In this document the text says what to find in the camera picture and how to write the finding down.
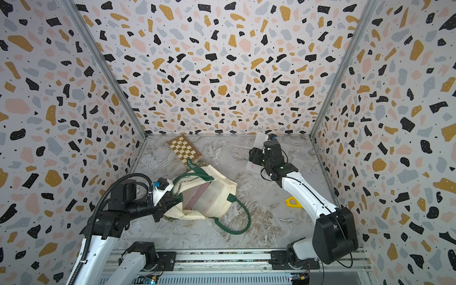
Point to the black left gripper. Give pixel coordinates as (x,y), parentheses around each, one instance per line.
(161,207)

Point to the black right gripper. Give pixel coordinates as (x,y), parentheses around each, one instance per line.
(257,154)

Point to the cream canvas tote bag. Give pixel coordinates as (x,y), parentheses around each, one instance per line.
(198,175)

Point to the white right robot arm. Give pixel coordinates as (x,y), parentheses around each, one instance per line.
(334,234)

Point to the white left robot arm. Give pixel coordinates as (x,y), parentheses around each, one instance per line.
(101,234)

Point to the pink translucent case in bag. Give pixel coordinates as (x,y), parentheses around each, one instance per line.
(202,197)

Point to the yellow triangular plastic piece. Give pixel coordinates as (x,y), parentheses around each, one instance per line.
(293,203)

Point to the wooden chess board box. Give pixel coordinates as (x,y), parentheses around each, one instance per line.
(184,149)

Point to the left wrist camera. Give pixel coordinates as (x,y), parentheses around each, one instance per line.
(160,188)

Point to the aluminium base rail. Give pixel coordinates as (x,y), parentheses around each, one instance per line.
(251,267)

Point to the aluminium corner post right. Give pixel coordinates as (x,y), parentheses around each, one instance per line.
(346,60)

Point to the aluminium corner post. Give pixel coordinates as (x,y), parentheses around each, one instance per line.
(72,11)
(346,60)

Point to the aluminium corner post left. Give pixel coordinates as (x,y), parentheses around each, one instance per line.
(72,11)

